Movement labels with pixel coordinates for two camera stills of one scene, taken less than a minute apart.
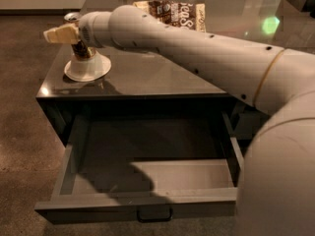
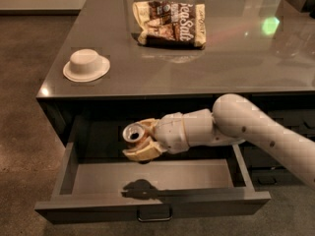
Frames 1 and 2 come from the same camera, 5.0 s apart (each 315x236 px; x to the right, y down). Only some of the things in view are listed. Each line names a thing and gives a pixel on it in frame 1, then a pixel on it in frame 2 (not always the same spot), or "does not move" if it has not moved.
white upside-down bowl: [92, 68] does not move
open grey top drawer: [148, 166] does not move
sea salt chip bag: [190, 16] does not move
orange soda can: [81, 51] -> [135, 133]
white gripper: [88, 29] -> [170, 132]
